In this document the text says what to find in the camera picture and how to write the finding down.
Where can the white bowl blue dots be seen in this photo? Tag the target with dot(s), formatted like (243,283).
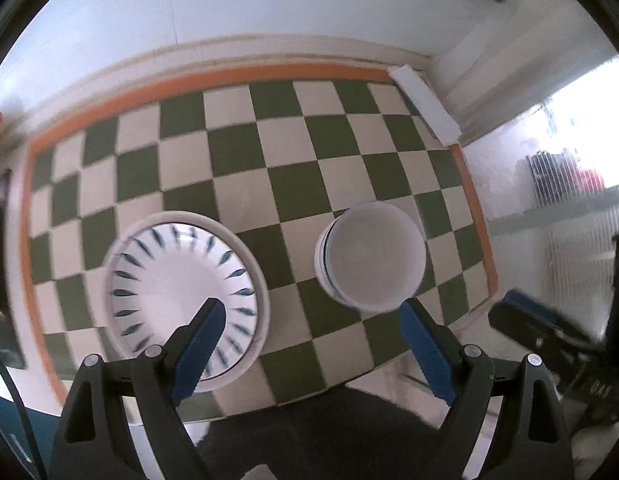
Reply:
(375,257)

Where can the blue cabinet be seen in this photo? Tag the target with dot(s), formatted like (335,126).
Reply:
(44,429)

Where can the folded white towel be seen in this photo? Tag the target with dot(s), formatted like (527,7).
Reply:
(443,126)

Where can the white plate grey flower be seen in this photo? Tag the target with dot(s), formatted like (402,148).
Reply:
(262,299)

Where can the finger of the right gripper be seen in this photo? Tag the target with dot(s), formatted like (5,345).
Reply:
(541,337)
(533,306)

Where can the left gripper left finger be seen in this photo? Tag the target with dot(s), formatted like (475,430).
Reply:
(93,440)

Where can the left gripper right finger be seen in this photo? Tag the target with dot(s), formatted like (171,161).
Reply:
(530,439)

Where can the white bowl dark rim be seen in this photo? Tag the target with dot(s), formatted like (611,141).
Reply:
(320,263)

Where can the green white checkered cloth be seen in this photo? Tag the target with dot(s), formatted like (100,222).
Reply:
(274,153)

